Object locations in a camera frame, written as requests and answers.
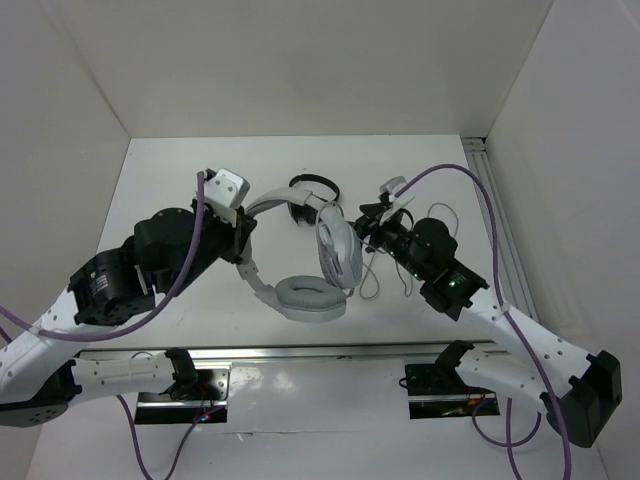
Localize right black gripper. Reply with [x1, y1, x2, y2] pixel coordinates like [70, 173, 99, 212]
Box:
[335, 201, 428, 280]

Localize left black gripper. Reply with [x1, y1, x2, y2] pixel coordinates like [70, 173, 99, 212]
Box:
[165, 195, 258, 297]

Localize grey headphone cable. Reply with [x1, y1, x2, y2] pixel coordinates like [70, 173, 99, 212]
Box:
[319, 199, 464, 301]

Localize white grey headphones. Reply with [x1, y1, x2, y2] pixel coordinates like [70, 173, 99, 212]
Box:
[236, 187, 363, 323]

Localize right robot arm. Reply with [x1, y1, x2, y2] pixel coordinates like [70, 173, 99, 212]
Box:
[354, 203, 622, 448]

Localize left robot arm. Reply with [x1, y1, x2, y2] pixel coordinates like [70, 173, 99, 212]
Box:
[1, 206, 257, 428]

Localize black headphones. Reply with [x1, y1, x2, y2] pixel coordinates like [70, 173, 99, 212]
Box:
[287, 173, 341, 226]

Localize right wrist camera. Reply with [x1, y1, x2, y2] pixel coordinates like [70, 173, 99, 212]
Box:
[379, 176, 414, 226]

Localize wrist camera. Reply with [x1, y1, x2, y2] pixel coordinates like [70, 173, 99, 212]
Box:
[192, 169, 250, 230]
[379, 176, 414, 226]

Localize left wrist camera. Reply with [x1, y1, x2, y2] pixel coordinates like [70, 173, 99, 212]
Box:
[192, 169, 250, 230]

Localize aluminium front rail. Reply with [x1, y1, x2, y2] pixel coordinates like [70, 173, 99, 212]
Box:
[79, 337, 501, 366]

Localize aluminium rail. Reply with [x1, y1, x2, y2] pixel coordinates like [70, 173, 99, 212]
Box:
[79, 337, 501, 366]
[461, 137, 539, 321]

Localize aluminium right side rail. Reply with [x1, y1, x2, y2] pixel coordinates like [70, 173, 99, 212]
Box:
[461, 137, 539, 321]

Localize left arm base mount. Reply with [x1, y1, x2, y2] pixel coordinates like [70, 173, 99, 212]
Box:
[134, 362, 231, 426]

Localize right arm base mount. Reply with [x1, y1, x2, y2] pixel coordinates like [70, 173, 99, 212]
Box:
[398, 363, 500, 419]

